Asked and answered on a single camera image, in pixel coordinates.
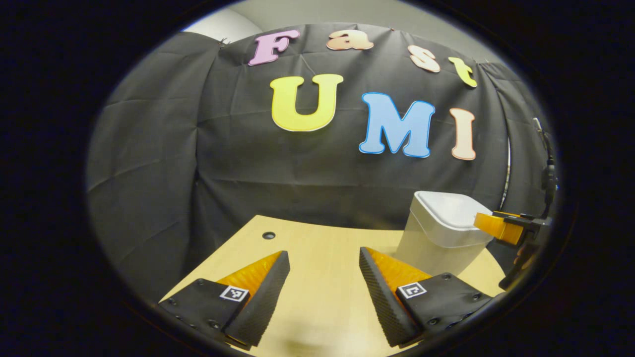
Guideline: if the wooden desktop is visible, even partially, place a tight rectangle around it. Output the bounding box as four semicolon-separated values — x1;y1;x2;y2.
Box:
164;214;507;357

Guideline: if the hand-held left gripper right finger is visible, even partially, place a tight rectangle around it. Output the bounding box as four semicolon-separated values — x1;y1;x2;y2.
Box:
359;246;497;349

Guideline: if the black backdrop cloth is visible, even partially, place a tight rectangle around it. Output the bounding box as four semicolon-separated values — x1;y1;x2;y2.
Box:
85;22;559;303

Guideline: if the white desktop garbage bin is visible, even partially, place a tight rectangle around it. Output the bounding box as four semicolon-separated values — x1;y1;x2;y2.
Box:
394;191;497;277

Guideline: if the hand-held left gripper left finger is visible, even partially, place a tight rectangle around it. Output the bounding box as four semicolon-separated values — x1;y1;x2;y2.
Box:
158;250;291;351

